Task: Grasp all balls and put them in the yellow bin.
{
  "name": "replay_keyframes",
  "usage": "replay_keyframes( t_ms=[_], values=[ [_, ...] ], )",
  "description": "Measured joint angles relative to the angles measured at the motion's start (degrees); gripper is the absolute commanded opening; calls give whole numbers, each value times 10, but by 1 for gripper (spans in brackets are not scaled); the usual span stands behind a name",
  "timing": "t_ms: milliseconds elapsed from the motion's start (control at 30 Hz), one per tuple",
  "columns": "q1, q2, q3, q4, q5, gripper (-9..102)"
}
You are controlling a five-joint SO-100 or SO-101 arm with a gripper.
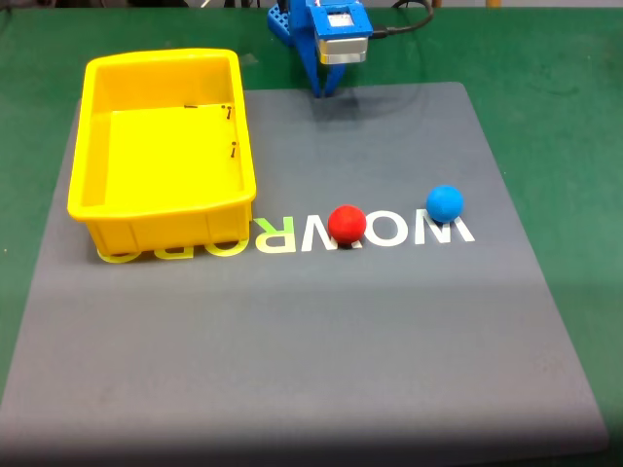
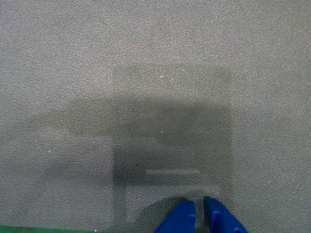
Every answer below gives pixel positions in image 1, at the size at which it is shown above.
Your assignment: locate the gray mat with letters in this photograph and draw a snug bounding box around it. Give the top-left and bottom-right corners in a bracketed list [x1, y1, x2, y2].
[0, 81, 610, 456]

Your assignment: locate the red ball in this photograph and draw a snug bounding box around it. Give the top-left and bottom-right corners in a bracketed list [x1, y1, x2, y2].
[327, 204, 368, 245]

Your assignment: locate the silver camera in blue mount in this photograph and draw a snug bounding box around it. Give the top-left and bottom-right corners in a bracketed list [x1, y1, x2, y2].
[310, 1, 375, 66]

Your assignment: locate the blue ball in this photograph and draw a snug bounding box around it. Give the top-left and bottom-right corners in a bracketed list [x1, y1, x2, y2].
[425, 184, 465, 225]

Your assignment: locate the yellow plastic bin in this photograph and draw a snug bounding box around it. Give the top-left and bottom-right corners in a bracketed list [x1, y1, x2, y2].
[66, 47, 258, 258]

